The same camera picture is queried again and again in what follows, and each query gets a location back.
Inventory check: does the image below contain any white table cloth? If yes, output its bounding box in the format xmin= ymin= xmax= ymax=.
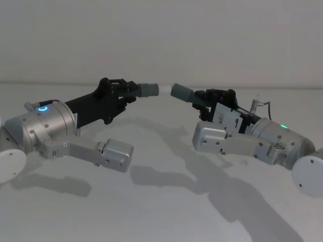
xmin=0 ymin=81 xmax=323 ymax=242

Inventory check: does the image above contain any grey plug with ribbed sleeve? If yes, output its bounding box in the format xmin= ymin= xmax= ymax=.
xmin=120 ymin=82 xmax=159 ymax=98

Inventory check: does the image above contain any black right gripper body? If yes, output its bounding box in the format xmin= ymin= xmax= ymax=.
xmin=206 ymin=88 xmax=263 ymax=135

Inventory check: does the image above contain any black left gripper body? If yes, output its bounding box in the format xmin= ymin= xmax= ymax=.
xmin=64 ymin=77 xmax=121 ymax=126

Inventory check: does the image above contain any thin dark right wrist cable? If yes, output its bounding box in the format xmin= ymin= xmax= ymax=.
xmin=248 ymin=99 xmax=273 ymax=119

